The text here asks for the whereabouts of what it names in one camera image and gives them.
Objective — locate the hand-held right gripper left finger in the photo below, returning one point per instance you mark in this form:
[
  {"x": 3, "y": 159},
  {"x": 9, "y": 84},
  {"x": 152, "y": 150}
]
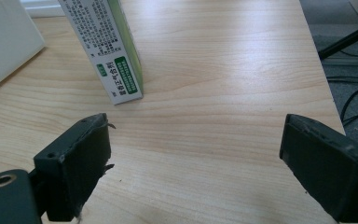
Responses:
[{"x": 71, "y": 168}]

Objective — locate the white and green medicine box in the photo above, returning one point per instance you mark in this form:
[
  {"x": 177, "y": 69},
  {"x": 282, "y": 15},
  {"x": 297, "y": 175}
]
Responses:
[{"x": 105, "y": 43}]

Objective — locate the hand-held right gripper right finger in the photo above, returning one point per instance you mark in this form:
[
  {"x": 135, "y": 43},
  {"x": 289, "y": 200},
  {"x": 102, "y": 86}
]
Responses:
[{"x": 329, "y": 168}]

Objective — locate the black metal stand leg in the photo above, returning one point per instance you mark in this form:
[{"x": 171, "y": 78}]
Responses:
[{"x": 348, "y": 40}]

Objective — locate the large white box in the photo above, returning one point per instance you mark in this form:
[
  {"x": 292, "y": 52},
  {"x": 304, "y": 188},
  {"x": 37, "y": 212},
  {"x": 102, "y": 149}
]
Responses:
[{"x": 3, "y": 40}]

